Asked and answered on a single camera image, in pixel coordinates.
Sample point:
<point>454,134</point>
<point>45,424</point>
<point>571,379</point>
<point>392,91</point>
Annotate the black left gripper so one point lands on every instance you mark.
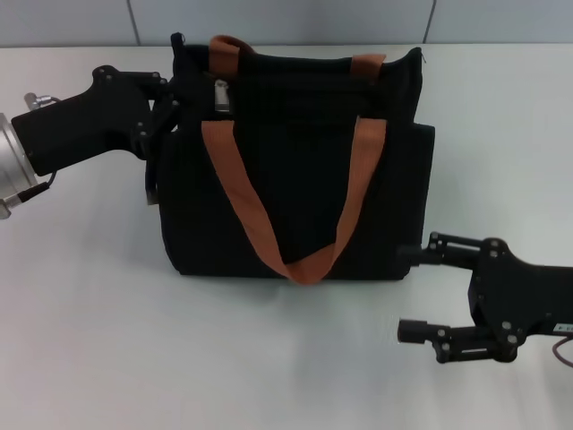
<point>85,121</point>

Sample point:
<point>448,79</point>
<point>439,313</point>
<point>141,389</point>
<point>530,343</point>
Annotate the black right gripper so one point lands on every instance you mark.
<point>524,291</point>

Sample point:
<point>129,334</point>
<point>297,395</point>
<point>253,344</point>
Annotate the silver zipper pull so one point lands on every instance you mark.
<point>222,96</point>

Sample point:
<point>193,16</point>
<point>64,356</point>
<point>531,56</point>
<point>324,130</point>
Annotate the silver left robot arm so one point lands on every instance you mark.
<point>11,165</point>

